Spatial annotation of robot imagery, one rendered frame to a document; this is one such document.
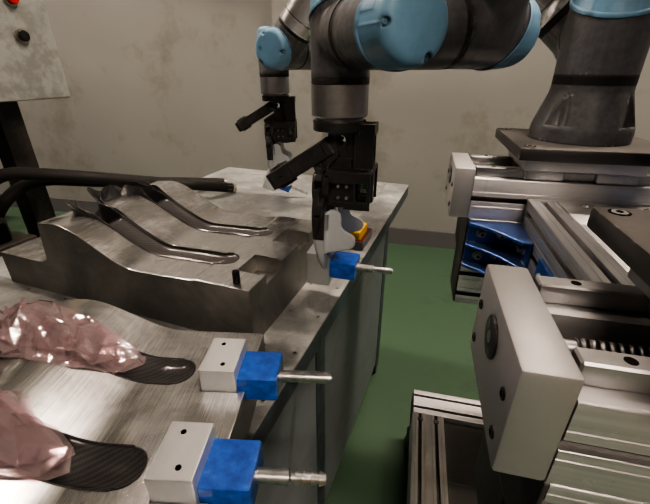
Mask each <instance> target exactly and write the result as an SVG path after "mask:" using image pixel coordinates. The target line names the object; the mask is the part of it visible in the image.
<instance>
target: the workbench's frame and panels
mask: <svg viewBox="0 0 650 504"><path fill-rule="evenodd" d="M407 196H408V188H407V189H406V191H405V193H404V194H403V196H402V197H401V199H400V201H399V202H398V204H397V206H396V207H395V209H394V210H393V212H392V214H391V215H390V217H389V218H388V220H387V222H386V223H385V225H384V227H383V228H382V230H381V231H380V233H379V235H378V236H377V238H376V239H375V241H374V243H373V244H372V246H371V248H370V249H369V251H368V252H367V254H366V256H365V257H364V259H363V260H362V262H361V264H368V265H374V266H375V267H377V266H378V267H380V268H381V267H383V268H385V267H386V261H387V249H388V236H389V227H390V225H391V223H392V221H393V220H394V218H395V216H396V214H397V213H398V211H399V209H400V208H401V206H402V204H403V202H404V201H405V199H406V197H407ZM384 285H385V274H384V273H381V274H380V272H379V273H376V272H373V273H370V272H362V271H358V272H357V275H356V278H355V280H354V281H352V280H350V281H349V283H348V285H347V286H346V288H345V290H344V291H343V293H342V294H341V296H340V298H339V299H338V301H337V302H336V304H335V306H334V307H333V309H332V311H331V312H330V314H329V315H328V317H327V319H326V320H325V322H324V323H323V325H322V327H321V328H320V330H319V332H318V333H317V335H316V336H315V338H314V340H313V341H312V343H311V344H310V346H309V348H308V349H307V351H306V353H305V354H304V356H303V357H302V359H301V361H300V362H299V364H298V365H297V367H296V369H295V370H297V371H320V372H332V384H319V383H297V382H287V383H286V385H285V387H284V388H283V390H282V391H281V393H280V395H279V396H278V399H277V400H276V401H275V403H274V404H273V406H272V408H271V409H270V411H269V412H268V414H267V416H266V417H265V419H264V420H263V422H262V424H261V425H260V427H259V429H258V430H257V432H256V433H255V435H254V437H253V438H252V440H259V441H261V442H262V450H263V459H264V463H263V467H276V468H290V469H291V471H292V472H296V469H297V470H299V471H301V472H304V470H306V471H308V472H310V473H311V472H312V470H313V471H315V472H317V473H319V471H322V472H324V473H326V476H327V480H326V485H324V486H321V487H319V485H318V484H317V485H315V486H312V487H311V484H308V485H305V486H303V483H302V484H299V485H296V486H295V483H290V485H289V486H282V485H265V484H259V486H258V491H257V496H256V500H255V504H325V503H326V500H327V497H328V494H329V492H330V489H331V486H332V483H333V480H334V478H335V475H336V472H337V469H338V466H339V464H340V461H341V458H342V455H343V453H344V450H345V447H346V444H347V441H348V439H349V436H350V433H351V430H352V428H353V425H354V422H355V419H356V416H357V414H358V411H359V408H360V405H361V402H362V400H363V397H364V394H365V391H366V389H367V386H368V383H369V380H370V377H371V375H373V374H375V373H376V369H377V366H378V359H379V346H380V334H381V322H382V310H383V298H384Z"/></svg>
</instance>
